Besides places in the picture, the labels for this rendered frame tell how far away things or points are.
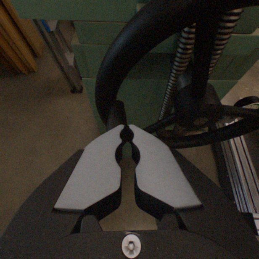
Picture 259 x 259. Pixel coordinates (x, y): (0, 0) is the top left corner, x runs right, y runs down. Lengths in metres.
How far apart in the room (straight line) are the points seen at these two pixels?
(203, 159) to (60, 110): 1.23
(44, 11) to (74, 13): 0.05
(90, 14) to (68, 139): 0.94
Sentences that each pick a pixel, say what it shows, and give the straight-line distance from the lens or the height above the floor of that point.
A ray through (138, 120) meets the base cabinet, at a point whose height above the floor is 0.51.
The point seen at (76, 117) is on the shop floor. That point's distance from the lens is 1.23.
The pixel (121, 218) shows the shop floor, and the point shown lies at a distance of 0.97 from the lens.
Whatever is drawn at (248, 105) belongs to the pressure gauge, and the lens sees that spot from 0.50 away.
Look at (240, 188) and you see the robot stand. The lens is 0.99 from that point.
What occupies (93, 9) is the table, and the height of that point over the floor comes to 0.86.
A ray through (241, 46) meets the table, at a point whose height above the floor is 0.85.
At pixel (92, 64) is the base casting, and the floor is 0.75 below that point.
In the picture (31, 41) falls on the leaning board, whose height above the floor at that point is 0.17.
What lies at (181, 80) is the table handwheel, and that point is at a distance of 0.24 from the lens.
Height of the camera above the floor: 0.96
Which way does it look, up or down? 61 degrees down
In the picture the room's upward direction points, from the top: 4 degrees clockwise
